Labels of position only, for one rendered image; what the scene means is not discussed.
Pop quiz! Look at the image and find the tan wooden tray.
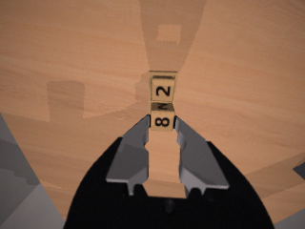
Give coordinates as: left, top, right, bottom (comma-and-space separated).
149, 71, 178, 115

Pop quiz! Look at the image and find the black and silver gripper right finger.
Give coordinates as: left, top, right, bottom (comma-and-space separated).
173, 115, 275, 229

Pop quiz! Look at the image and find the tan wooden number cube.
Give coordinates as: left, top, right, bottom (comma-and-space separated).
152, 75, 175, 102
151, 102, 175, 132

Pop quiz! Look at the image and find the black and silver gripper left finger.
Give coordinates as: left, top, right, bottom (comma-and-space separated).
63, 114, 151, 229

